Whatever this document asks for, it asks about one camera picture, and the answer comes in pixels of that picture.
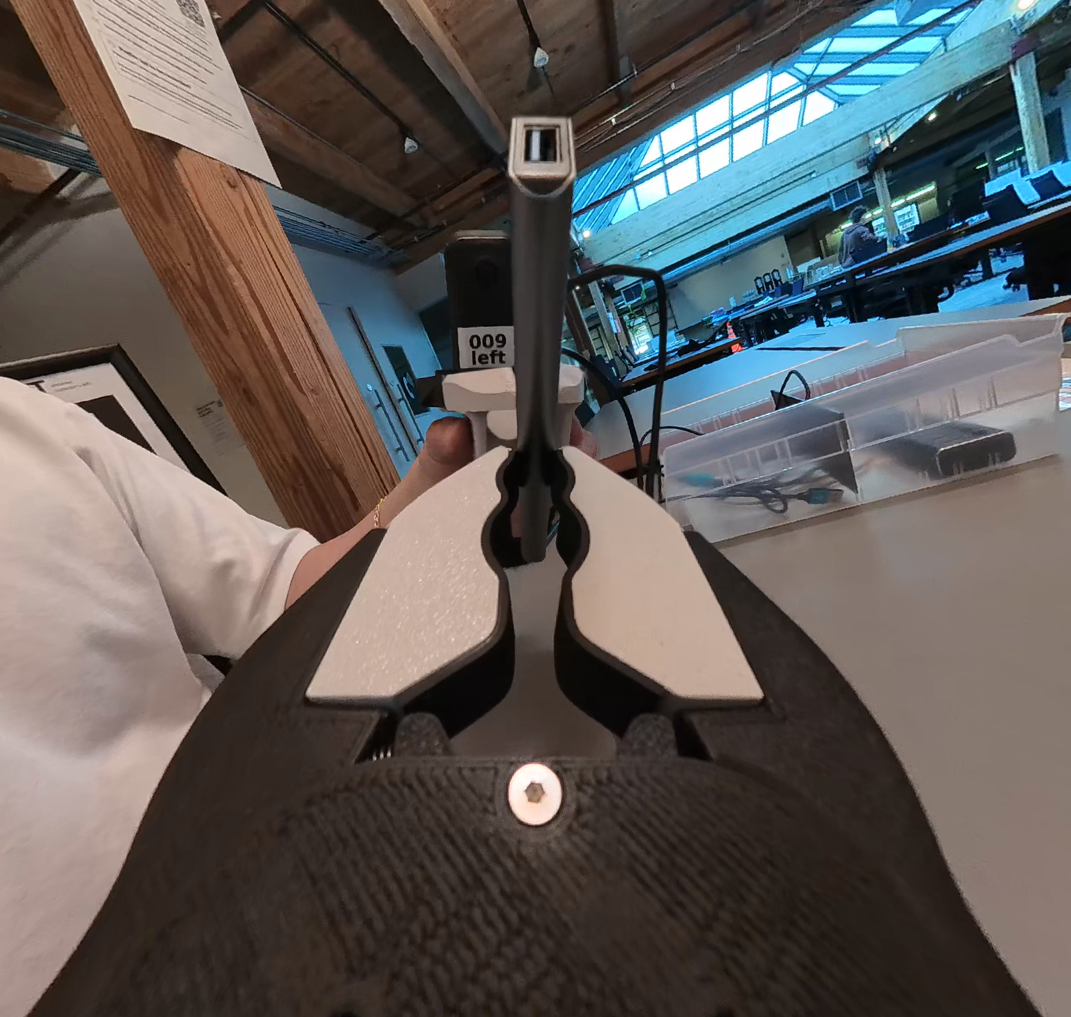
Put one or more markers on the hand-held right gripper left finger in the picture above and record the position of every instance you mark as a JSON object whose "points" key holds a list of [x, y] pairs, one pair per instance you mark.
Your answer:
{"points": [[410, 598]]}

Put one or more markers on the row of wooden desks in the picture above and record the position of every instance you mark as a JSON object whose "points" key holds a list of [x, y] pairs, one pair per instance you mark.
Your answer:
{"points": [[920, 264]]}

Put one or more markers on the grey usb hub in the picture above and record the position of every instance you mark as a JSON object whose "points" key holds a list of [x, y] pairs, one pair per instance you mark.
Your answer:
{"points": [[535, 322]]}

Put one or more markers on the person's left hand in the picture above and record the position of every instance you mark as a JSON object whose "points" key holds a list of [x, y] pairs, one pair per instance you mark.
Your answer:
{"points": [[443, 448]]}

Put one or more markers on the wooden pillar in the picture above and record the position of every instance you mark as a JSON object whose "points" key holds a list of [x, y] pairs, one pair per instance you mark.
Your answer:
{"points": [[234, 322]]}

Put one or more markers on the white paper notice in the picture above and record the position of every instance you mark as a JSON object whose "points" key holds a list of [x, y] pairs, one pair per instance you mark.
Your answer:
{"points": [[159, 46]]}

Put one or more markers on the clear plastic bin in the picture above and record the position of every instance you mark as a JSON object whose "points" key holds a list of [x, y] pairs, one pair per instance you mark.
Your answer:
{"points": [[962, 381]]}

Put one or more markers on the dark wall sign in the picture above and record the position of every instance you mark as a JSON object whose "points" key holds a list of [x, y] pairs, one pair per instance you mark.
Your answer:
{"points": [[400, 381]]}

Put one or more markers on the black framed picture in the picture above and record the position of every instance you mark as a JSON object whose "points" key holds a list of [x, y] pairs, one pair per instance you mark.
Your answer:
{"points": [[109, 398]]}

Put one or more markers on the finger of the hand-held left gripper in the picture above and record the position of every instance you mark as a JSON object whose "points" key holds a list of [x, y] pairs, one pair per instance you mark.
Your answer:
{"points": [[571, 383], [477, 388]]}

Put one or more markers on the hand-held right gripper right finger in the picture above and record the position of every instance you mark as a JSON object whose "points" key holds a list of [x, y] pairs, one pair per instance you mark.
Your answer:
{"points": [[661, 598]]}

